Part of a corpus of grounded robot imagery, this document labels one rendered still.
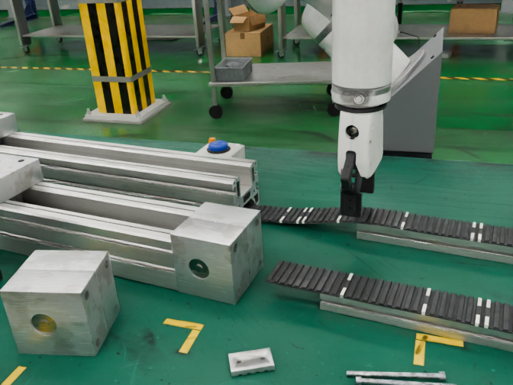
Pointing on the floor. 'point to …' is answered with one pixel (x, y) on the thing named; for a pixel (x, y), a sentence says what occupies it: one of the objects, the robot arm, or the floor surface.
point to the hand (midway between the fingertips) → (358, 196)
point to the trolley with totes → (259, 70)
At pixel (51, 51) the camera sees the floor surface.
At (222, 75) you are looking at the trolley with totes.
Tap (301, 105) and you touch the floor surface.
